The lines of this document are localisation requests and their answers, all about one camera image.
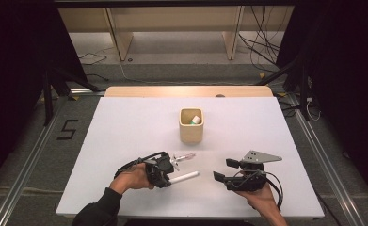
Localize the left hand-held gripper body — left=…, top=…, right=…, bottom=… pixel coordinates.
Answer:
left=144, top=152, right=181, bottom=188

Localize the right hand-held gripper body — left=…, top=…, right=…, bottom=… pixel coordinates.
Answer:
left=225, top=150, right=282, bottom=192

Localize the white marker pen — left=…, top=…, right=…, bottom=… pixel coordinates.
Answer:
left=168, top=170, right=200, bottom=186

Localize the clear pen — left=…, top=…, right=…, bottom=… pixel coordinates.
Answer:
left=171, top=153, right=197, bottom=164

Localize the cream square cup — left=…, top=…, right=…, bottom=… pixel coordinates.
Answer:
left=179, top=107, right=205, bottom=145

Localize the person's right hand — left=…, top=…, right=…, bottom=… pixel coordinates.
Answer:
left=234, top=183, right=283, bottom=220

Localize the person's left hand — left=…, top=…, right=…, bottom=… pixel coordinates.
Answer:
left=109, top=163, right=156, bottom=196

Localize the black metal stand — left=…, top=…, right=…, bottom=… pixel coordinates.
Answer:
left=256, top=56, right=312, bottom=121
left=41, top=67, right=101, bottom=126

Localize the light wooden desk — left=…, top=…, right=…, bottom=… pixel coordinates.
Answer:
left=57, top=6, right=294, bottom=62

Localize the dark curtain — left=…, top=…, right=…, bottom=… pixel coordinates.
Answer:
left=277, top=0, right=368, bottom=208
left=0, top=0, right=88, bottom=192

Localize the left hand-held gripper cable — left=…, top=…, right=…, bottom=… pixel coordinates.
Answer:
left=114, top=151, right=168, bottom=180

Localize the hand-held gripper cable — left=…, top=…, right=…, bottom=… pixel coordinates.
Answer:
left=114, top=151, right=168, bottom=180
left=234, top=169, right=284, bottom=210

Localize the right hand-held gripper cable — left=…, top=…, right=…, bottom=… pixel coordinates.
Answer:
left=234, top=169, right=284, bottom=210

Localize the metal floor rail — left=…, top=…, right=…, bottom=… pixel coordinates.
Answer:
left=0, top=89, right=105, bottom=226
left=293, top=106, right=366, bottom=226

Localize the white cable with plug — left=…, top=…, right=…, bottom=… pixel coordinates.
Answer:
left=306, top=97, right=322, bottom=122

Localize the black floor cable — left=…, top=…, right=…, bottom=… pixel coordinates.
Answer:
left=78, top=51, right=108, bottom=66
left=86, top=73, right=109, bottom=83

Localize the bundle of black cables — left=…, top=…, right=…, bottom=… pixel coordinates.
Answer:
left=238, top=6, right=294, bottom=73

